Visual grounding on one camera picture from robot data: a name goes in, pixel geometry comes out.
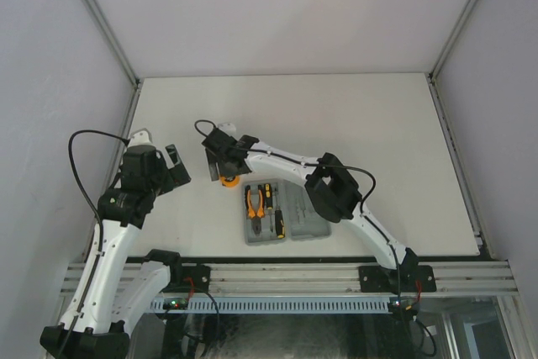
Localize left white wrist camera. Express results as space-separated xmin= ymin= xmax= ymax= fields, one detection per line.
xmin=127 ymin=128 xmax=156 ymax=150

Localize orange handled pliers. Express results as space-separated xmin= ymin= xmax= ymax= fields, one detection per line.
xmin=245 ymin=186 xmax=265 ymax=236

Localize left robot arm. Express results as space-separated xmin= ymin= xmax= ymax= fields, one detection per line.
xmin=40 ymin=143 xmax=191 ymax=358

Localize right camera black cable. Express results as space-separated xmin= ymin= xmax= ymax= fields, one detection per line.
xmin=193 ymin=119 xmax=404 ymax=297

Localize slotted grey cable duct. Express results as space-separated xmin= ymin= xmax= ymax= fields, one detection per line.
xmin=148 ymin=296 xmax=391 ymax=314

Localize aluminium frame post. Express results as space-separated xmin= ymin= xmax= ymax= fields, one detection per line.
xmin=428 ymin=0 xmax=505 ymax=82
xmin=57 ymin=0 xmax=140 ymax=87

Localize grey plastic tool case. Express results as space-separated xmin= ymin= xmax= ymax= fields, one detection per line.
xmin=242 ymin=179 xmax=331 ymax=245

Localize black yellow screwdriver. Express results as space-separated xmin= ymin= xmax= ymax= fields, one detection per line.
xmin=274 ymin=209 xmax=285 ymax=239
xmin=263 ymin=183 xmax=274 ymax=211

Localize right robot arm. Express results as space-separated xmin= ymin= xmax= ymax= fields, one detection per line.
xmin=202 ymin=127 xmax=419 ymax=291

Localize orange tape measure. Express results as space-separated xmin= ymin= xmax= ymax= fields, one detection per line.
xmin=219 ymin=176 xmax=240 ymax=188

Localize left aluminium frame post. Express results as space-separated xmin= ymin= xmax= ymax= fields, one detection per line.
xmin=57 ymin=0 xmax=140 ymax=87

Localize aluminium front rail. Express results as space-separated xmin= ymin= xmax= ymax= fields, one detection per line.
xmin=61 ymin=261 xmax=518 ymax=295

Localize right aluminium frame post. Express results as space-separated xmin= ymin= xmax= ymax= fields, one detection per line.
xmin=428 ymin=0 xmax=505 ymax=82

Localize camera black cable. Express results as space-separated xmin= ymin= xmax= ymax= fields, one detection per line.
xmin=193 ymin=119 xmax=404 ymax=297
xmin=54 ymin=129 xmax=135 ymax=359

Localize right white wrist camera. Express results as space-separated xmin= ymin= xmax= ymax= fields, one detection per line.
xmin=217 ymin=122 xmax=236 ymax=136

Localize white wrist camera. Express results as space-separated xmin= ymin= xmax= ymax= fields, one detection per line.
xmin=217 ymin=122 xmax=236 ymax=136
xmin=127 ymin=128 xmax=156 ymax=150

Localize left camera black cable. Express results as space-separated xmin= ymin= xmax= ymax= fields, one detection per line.
xmin=54 ymin=129 xmax=135 ymax=359

